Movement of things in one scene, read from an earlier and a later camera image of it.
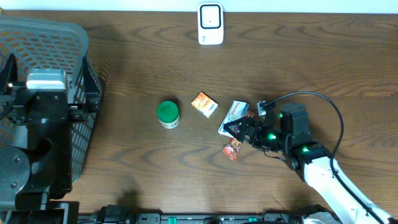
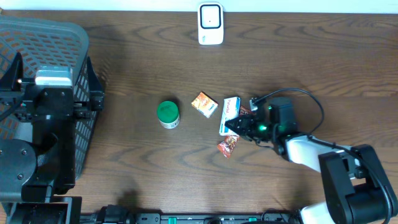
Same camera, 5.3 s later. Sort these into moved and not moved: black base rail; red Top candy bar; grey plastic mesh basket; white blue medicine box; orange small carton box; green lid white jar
Moved: white blue medicine box; red Top candy bar
Not moved: black base rail; green lid white jar; orange small carton box; grey plastic mesh basket
